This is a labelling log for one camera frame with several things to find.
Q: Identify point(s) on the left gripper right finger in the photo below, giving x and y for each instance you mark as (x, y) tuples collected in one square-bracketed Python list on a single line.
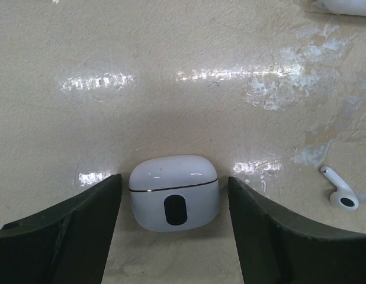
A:
[(277, 245)]

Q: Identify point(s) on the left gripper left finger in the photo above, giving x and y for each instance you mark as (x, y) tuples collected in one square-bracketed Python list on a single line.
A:
[(65, 243)]

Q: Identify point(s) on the white square charging case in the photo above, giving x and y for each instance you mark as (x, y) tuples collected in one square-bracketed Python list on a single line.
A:
[(174, 193)]

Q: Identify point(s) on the white oval charging case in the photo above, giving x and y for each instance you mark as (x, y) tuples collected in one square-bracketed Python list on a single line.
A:
[(341, 7)]

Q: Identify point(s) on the white stem earbud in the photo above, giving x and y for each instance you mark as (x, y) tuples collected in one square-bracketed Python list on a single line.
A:
[(344, 197)]

